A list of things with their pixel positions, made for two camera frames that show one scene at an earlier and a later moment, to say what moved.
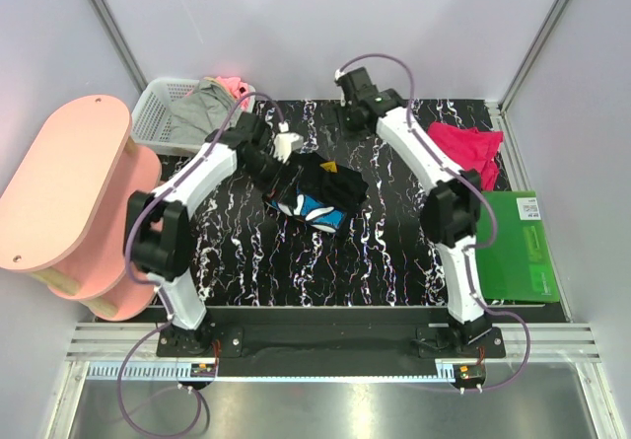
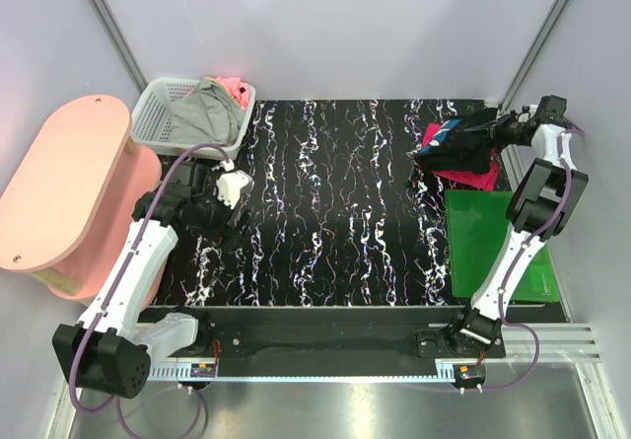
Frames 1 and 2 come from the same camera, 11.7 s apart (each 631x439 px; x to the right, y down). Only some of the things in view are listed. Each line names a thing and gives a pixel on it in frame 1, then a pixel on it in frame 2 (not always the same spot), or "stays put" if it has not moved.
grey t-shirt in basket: x=205 y=109 stays put
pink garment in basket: x=239 y=88 stays put
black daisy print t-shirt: x=317 y=190 → x=461 y=145
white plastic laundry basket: x=151 y=112 stays put
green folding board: x=513 y=255 stays put
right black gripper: x=347 y=106 → x=499 y=126
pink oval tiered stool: x=63 y=208 stays put
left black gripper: x=277 y=189 → x=223 y=230
